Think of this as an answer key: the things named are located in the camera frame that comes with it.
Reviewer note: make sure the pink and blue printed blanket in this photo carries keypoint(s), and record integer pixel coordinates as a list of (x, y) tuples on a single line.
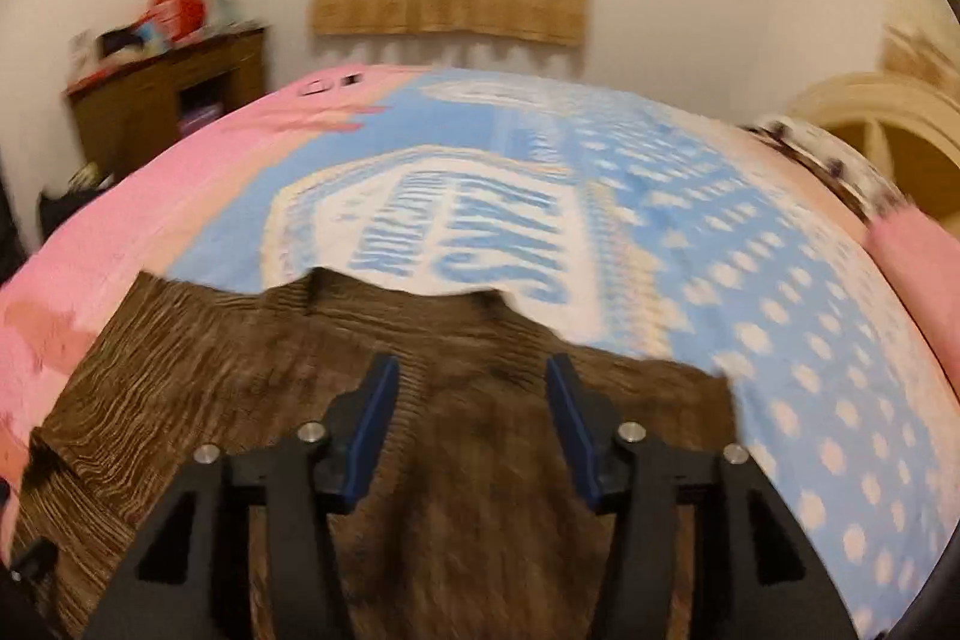
[(675, 235)]

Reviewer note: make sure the cream round headboard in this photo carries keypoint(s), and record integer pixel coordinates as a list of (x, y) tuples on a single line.
[(847, 100)]

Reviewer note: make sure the black and white patterned pillow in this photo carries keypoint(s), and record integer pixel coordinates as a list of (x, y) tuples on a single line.
[(832, 160)]

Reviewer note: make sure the dark cloth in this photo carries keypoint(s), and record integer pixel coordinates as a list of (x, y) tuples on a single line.
[(71, 194)]

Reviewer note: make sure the red plastic bag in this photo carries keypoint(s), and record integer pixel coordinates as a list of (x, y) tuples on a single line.
[(178, 10)]

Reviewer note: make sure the pink pillow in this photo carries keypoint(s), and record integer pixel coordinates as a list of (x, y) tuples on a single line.
[(919, 265)]

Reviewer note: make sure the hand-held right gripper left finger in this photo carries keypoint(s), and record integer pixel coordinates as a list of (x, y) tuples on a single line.
[(369, 430)]

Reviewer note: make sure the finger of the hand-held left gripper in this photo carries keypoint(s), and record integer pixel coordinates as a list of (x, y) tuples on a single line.
[(30, 561)]

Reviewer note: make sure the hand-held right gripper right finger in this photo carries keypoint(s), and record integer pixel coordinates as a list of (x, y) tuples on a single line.
[(576, 434)]

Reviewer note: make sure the brown knitted garment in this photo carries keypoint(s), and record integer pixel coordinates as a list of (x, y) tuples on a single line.
[(465, 340)]

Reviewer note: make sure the brown wooden cabinet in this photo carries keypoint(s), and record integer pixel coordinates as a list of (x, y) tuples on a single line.
[(135, 100)]

